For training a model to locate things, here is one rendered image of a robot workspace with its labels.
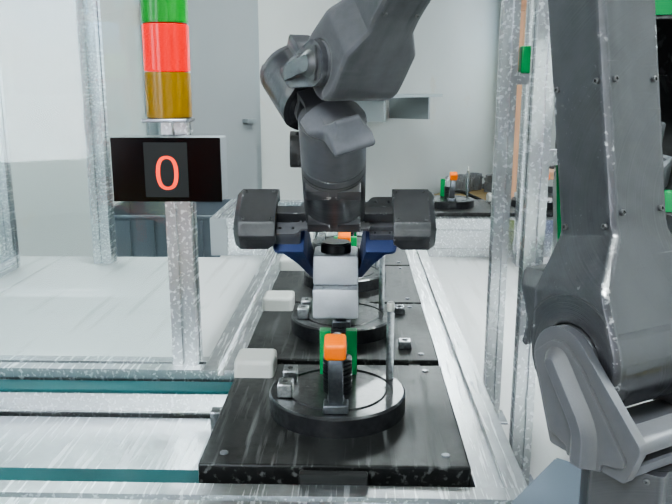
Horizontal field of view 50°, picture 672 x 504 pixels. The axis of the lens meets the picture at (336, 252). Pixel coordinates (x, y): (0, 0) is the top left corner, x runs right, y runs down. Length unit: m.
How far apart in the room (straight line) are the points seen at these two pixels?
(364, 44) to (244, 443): 0.38
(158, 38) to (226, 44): 5.12
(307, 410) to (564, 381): 0.39
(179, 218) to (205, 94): 4.90
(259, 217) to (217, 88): 5.19
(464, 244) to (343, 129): 1.38
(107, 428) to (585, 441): 0.63
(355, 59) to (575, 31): 0.21
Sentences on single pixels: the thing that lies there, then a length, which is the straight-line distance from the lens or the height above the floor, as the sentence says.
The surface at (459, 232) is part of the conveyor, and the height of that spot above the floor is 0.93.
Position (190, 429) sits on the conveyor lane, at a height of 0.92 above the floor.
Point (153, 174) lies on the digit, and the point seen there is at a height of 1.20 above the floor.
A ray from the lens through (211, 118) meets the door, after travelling 5.81.
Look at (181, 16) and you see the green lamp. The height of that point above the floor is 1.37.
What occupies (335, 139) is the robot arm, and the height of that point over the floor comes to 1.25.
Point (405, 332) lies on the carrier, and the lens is 0.99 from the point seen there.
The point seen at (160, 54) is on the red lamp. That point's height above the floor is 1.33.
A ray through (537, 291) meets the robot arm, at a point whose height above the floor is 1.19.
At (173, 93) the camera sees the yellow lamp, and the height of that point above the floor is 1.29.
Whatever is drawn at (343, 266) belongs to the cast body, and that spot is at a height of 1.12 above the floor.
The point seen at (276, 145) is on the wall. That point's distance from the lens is 6.41.
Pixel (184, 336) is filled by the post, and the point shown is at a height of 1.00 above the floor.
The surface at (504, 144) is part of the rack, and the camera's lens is 0.92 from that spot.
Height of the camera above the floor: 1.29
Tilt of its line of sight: 13 degrees down
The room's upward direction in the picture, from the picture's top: straight up
